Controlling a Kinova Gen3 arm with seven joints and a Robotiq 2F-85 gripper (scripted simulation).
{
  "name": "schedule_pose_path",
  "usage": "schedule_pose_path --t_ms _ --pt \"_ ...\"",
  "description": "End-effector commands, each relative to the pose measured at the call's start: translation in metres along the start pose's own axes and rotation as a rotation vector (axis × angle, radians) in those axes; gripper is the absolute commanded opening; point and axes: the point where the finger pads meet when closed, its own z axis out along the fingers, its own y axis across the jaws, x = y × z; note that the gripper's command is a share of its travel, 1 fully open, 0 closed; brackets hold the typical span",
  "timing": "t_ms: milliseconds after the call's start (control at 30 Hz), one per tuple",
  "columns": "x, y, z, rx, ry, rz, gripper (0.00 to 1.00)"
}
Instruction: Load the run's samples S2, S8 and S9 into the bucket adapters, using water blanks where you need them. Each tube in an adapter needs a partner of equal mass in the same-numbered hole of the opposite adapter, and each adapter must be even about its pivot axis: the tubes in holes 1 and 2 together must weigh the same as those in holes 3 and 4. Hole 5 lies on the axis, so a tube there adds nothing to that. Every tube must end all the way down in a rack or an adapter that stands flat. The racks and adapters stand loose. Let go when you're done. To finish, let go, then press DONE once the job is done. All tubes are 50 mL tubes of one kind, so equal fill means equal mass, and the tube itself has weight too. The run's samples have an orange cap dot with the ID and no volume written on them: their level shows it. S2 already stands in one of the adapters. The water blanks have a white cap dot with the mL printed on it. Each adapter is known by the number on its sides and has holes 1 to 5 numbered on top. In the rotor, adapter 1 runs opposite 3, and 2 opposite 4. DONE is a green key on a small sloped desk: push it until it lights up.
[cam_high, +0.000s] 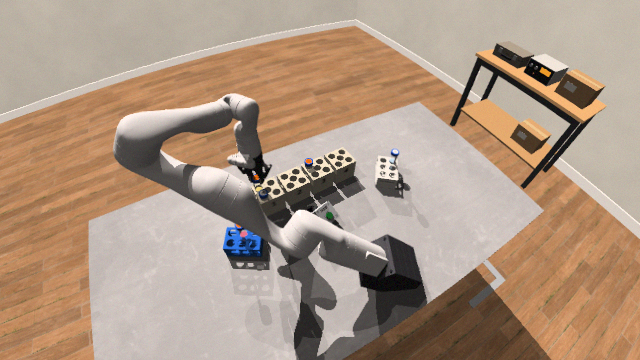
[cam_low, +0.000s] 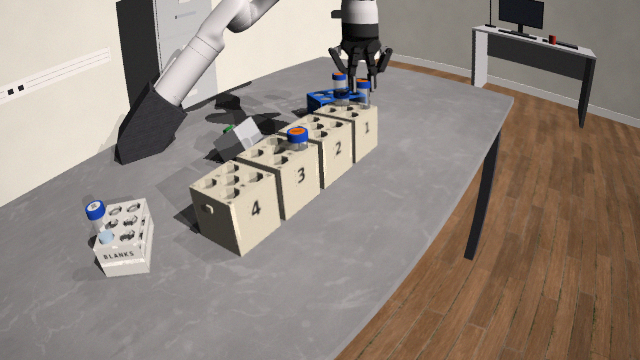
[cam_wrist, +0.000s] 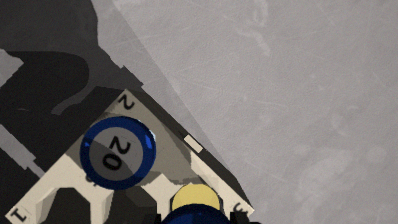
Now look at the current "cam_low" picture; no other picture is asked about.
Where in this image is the conical centrifuge tube with pink liquid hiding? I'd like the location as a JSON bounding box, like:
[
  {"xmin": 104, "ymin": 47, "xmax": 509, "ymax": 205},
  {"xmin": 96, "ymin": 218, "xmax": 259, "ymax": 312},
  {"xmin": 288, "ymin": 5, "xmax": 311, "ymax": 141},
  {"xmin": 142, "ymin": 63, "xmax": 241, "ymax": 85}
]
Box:
[{"xmin": 332, "ymin": 72, "xmax": 346, "ymax": 90}]

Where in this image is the beige block with holes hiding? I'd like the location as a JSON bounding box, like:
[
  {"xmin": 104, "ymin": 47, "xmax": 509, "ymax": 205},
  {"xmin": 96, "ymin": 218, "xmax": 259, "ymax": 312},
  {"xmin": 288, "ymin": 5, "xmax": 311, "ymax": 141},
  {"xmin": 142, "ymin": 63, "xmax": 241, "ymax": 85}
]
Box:
[
  {"xmin": 189, "ymin": 160, "xmax": 281, "ymax": 257},
  {"xmin": 236, "ymin": 134, "xmax": 320, "ymax": 221},
  {"xmin": 278, "ymin": 114, "xmax": 352, "ymax": 189},
  {"xmin": 313, "ymin": 101, "xmax": 377, "ymax": 163}
]

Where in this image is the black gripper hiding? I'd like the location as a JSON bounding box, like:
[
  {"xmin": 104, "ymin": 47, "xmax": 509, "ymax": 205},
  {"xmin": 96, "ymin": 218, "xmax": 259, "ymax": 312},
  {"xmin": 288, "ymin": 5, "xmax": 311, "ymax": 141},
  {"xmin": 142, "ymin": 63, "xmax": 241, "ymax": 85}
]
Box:
[{"xmin": 328, "ymin": 22, "xmax": 393, "ymax": 93}]

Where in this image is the white tube rack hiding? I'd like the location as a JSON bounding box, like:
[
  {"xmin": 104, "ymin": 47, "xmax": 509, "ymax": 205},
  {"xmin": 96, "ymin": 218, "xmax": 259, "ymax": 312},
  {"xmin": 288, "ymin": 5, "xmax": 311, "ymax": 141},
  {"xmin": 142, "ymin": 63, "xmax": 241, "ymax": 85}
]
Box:
[{"xmin": 93, "ymin": 198, "xmax": 154, "ymax": 277}]

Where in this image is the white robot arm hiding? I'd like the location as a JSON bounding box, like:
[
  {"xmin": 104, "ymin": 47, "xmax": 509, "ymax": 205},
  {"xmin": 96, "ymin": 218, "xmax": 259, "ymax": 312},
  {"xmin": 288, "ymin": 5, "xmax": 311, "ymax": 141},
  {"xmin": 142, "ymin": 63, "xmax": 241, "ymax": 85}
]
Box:
[{"xmin": 154, "ymin": 0, "xmax": 378, "ymax": 107}]

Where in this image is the clear conical tube with tan liquid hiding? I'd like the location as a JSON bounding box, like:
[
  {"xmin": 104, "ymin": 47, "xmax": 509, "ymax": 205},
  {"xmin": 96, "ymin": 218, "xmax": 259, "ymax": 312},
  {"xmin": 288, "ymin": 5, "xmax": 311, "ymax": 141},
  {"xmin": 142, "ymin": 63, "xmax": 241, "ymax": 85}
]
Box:
[{"xmin": 355, "ymin": 78, "xmax": 371, "ymax": 110}]

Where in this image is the blue tube rack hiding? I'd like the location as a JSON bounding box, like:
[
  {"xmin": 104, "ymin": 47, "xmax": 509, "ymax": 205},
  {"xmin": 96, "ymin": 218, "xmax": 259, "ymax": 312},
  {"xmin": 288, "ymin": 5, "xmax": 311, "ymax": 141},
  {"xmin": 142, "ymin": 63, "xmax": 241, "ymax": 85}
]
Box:
[{"xmin": 307, "ymin": 87, "xmax": 355, "ymax": 115}]

